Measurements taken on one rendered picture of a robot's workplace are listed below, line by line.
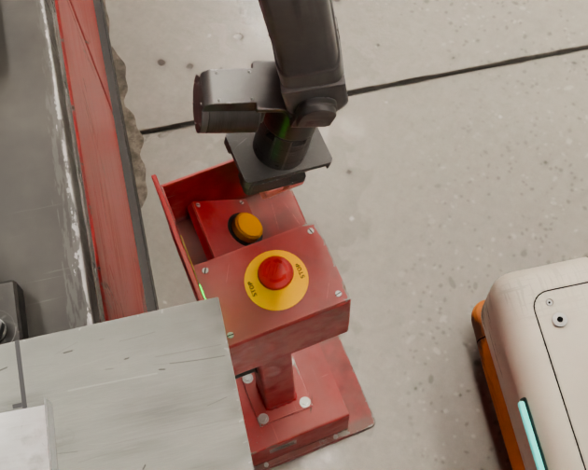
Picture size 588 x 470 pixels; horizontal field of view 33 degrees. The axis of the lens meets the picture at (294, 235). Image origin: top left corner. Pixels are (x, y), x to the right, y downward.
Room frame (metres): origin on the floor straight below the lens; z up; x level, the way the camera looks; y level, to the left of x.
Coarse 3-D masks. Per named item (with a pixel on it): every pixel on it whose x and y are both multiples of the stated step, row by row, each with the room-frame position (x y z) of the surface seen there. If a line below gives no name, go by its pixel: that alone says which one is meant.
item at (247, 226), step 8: (240, 216) 0.49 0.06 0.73; (248, 216) 0.50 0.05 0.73; (232, 224) 0.49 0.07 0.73; (240, 224) 0.48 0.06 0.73; (248, 224) 0.49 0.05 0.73; (256, 224) 0.49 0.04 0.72; (240, 232) 0.47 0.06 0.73; (248, 232) 0.47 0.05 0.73; (256, 232) 0.48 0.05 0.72; (248, 240) 0.47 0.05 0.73; (256, 240) 0.47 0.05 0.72
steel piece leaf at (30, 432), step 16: (48, 400) 0.21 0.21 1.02; (0, 416) 0.20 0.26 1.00; (16, 416) 0.20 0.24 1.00; (32, 416) 0.20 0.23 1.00; (48, 416) 0.20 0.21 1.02; (0, 432) 0.19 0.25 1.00; (16, 432) 0.19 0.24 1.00; (32, 432) 0.19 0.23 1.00; (48, 432) 0.18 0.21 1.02; (0, 448) 0.18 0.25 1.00; (16, 448) 0.17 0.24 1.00; (32, 448) 0.17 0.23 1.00; (48, 448) 0.17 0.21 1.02; (0, 464) 0.16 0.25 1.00; (16, 464) 0.16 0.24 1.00; (32, 464) 0.16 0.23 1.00; (48, 464) 0.16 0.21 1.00
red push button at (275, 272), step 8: (272, 256) 0.41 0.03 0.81; (280, 256) 0.41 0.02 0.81; (264, 264) 0.40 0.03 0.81; (272, 264) 0.40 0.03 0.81; (280, 264) 0.40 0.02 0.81; (288, 264) 0.40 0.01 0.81; (264, 272) 0.39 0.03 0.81; (272, 272) 0.39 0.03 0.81; (280, 272) 0.39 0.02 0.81; (288, 272) 0.39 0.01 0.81; (264, 280) 0.38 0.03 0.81; (272, 280) 0.38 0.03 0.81; (280, 280) 0.38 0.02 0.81; (288, 280) 0.38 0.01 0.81; (272, 288) 0.37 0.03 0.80; (280, 288) 0.37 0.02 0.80
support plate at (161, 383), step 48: (48, 336) 0.27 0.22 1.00; (96, 336) 0.27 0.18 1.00; (144, 336) 0.27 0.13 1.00; (192, 336) 0.26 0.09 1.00; (0, 384) 0.23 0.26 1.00; (48, 384) 0.23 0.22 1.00; (96, 384) 0.22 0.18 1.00; (144, 384) 0.22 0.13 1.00; (192, 384) 0.22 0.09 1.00; (96, 432) 0.18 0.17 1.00; (144, 432) 0.18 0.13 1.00; (192, 432) 0.18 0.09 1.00; (240, 432) 0.18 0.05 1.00
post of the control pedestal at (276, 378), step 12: (276, 360) 0.41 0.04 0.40; (288, 360) 0.41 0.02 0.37; (264, 372) 0.40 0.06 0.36; (276, 372) 0.41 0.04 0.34; (288, 372) 0.41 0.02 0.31; (264, 384) 0.40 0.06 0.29; (276, 384) 0.41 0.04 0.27; (288, 384) 0.41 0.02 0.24; (264, 396) 0.40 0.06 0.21; (276, 396) 0.41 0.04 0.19; (288, 396) 0.41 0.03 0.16
